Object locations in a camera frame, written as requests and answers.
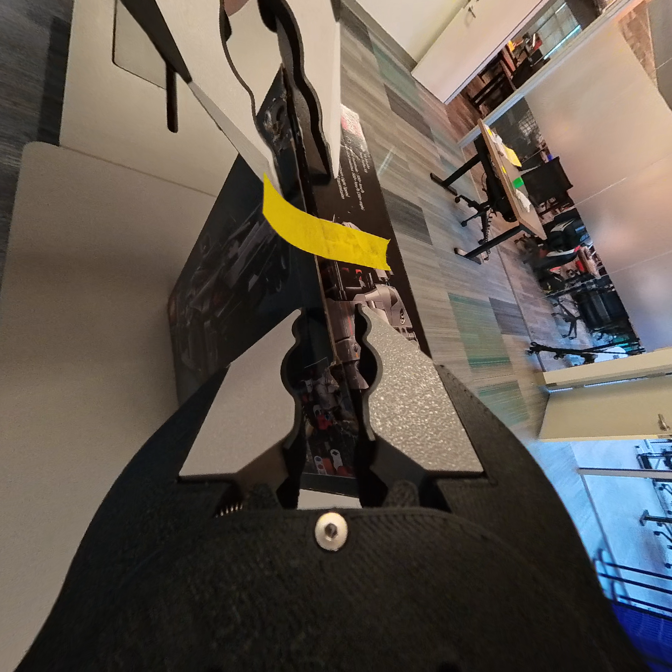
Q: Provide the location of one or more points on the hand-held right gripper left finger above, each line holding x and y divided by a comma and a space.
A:
246, 414

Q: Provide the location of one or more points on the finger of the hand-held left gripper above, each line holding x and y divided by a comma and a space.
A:
325, 63
220, 63

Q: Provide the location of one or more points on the yellow tape strip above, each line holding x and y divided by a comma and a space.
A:
320, 231

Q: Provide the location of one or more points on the blue bin cart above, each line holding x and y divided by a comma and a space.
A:
645, 630

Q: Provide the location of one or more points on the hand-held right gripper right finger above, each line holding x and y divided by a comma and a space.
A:
414, 414

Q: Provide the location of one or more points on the red black gaming chair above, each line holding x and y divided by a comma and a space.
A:
561, 246

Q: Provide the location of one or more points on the wooden desk with black legs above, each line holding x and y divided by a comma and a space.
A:
517, 189

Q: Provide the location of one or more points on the black office chair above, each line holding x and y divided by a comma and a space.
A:
496, 204

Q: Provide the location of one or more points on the black lego box silver car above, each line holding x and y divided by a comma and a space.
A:
236, 273

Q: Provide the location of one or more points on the white cabinet with key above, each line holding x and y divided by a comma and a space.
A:
603, 404

